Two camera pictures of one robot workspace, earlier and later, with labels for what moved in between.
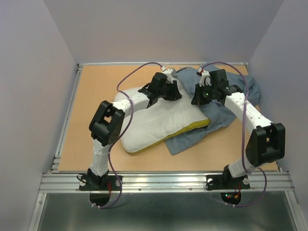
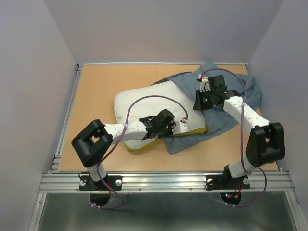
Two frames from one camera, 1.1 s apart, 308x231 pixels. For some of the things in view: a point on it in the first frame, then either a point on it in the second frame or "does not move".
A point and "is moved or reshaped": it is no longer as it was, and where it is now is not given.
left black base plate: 100,182 does not move
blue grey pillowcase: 217,112 is moved or reshaped
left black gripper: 175,94 to 172,125
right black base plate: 226,182 does not move
